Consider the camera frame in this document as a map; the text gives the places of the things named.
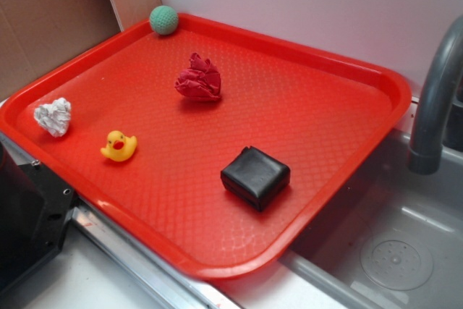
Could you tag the red plastic tray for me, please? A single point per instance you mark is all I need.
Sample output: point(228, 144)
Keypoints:
point(319, 113)

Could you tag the black leather wallet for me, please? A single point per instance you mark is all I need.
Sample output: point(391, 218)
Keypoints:
point(255, 177)

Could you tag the crumpled red paper ball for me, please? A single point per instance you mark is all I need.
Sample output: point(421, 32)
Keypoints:
point(201, 81)

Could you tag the yellow rubber duck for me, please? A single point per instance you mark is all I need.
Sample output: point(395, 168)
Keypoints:
point(119, 147)

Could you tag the green dimpled ball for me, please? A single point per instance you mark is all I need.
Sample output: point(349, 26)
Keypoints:
point(164, 20)

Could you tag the crumpled white paper ball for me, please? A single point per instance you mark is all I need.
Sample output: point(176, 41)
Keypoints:
point(54, 117)

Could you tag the grey plastic sink basin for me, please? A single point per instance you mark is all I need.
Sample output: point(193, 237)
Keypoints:
point(388, 239)

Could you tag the grey toy faucet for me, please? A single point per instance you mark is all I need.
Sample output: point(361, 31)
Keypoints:
point(438, 121)

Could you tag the brown cardboard panel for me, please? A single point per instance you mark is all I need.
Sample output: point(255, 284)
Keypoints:
point(40, 35)

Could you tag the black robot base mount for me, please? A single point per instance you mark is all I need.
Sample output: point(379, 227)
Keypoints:
point(36, 205)

